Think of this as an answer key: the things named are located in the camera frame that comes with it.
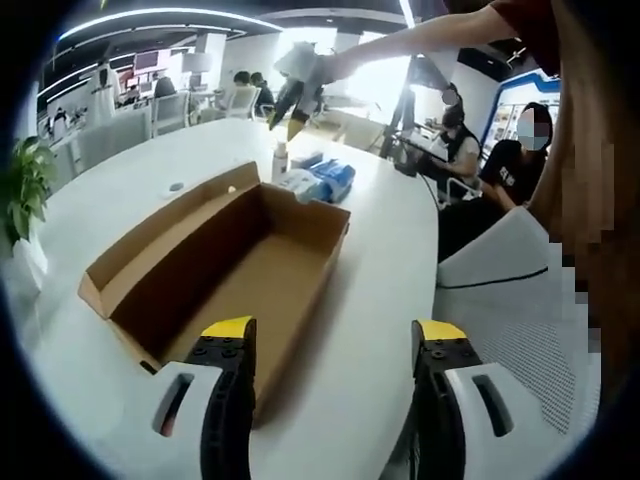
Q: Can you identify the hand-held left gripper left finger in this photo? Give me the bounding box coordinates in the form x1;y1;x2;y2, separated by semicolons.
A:
148;314;259;480

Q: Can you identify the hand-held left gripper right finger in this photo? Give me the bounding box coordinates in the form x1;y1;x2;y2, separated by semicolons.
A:
410;318;540;480

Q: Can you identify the grey bottle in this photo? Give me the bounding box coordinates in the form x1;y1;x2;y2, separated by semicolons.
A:
271;141;292;184

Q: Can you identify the blue soft pack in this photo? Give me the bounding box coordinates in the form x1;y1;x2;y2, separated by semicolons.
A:
304;158;357;202

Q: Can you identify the brown cardboard shoe box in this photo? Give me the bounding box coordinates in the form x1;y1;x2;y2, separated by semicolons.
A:
77;160;352;431

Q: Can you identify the person's right hand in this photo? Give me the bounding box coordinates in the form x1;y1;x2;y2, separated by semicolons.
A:
320;48;360;85

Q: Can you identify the grey mesh office chair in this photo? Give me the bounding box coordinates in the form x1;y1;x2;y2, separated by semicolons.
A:
437;205;604;436

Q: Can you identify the black tripod stand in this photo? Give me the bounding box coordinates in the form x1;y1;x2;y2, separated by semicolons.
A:
382;54;419;174

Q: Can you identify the row of office chairs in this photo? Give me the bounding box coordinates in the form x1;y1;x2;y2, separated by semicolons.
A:
149;87;259;137

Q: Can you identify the white standing figure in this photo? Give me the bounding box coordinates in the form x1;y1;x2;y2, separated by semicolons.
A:
89;58;120;126

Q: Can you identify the blue framed display board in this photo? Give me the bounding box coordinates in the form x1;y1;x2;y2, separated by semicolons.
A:
487;69;564;151

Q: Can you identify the person's upper body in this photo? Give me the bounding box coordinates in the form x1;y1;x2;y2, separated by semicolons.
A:
492;0;619;326

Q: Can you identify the green plant in white pot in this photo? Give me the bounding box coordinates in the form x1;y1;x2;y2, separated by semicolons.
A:
0;135;59;291

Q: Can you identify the black cable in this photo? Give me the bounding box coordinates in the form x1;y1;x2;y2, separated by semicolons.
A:
439;267;549;291

